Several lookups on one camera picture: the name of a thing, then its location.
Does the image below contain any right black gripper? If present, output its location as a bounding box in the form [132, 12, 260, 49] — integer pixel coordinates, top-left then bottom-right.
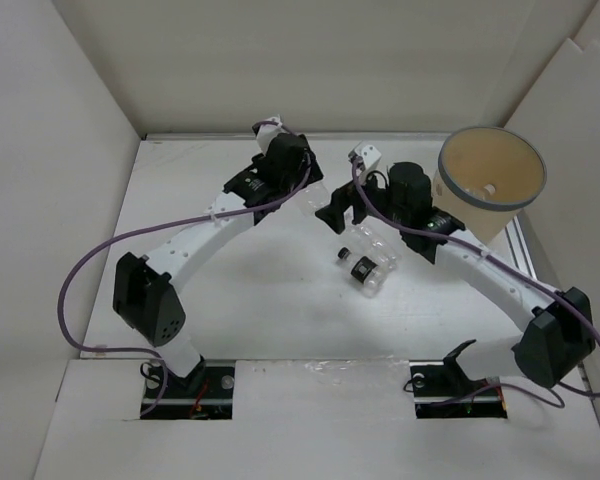
[314, 164, 409, 234]

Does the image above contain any black label plastic bottle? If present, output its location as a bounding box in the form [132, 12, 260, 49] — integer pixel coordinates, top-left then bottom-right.
[336, 246, 388, 298]

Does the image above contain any beige bin with grey rim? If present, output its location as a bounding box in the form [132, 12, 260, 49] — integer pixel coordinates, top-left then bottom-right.
[431, 126, 547, 244]

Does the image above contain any blue cap clear bottle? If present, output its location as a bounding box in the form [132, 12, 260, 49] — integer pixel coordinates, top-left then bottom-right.
[467, 184, 495, 199]

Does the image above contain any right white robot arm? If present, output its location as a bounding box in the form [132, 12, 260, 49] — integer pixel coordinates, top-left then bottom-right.
[315, 162, 596, 394]

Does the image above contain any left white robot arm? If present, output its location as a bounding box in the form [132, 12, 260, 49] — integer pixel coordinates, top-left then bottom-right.
[112, 131, 323, 397]

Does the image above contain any clear ribbed plastic bottle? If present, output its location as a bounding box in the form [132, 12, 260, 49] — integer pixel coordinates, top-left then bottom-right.
[347, 224, 401, 272]

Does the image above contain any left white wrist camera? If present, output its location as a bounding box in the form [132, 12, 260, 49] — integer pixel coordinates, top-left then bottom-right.
[251, 115, 287, 154]

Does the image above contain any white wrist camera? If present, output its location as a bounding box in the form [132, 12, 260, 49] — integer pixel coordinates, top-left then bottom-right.
[348, 142, 382, 172]
[251, 115, 287, 154]

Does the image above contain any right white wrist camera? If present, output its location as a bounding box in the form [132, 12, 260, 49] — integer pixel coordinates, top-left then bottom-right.
[348, 142, 382, 172]

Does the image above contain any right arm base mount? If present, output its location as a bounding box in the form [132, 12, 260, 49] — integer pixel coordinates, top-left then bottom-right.
[403, 340, 508, 420]

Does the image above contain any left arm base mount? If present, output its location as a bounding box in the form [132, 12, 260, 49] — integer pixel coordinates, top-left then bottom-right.
[140, 361, 236, 421]

